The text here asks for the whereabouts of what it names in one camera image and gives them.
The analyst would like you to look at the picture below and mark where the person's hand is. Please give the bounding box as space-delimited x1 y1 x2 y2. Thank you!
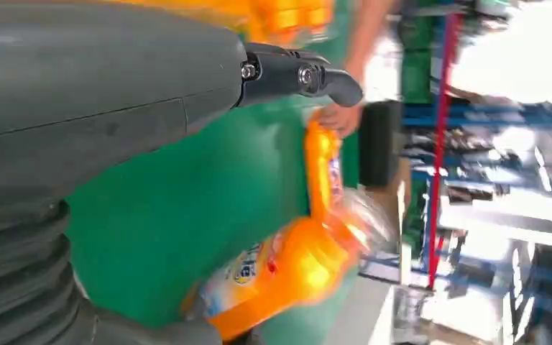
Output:
316 102 366 140

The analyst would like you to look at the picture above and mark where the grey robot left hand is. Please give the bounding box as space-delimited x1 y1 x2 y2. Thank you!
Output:
0 0 366 345

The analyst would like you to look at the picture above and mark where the orange drink bottle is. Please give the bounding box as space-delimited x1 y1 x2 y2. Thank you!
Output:
183 214 369 342
303 118 346 226

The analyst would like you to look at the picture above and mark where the black carrying case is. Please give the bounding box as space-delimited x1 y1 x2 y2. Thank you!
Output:
359 100 404 188

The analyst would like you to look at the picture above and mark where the red pole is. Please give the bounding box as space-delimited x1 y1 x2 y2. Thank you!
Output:
425 11 454 290

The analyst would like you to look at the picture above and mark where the yellow sheet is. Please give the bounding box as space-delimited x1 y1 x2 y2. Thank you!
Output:
109 0 337 47

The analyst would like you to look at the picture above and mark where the blue shelf rack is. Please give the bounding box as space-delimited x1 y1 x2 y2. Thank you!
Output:
402 100 552 287

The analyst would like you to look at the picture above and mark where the green table mat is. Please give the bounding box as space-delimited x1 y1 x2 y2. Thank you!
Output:
65 0 367 345

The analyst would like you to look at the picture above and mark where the white table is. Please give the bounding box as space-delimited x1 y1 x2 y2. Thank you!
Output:
323 276 397 345

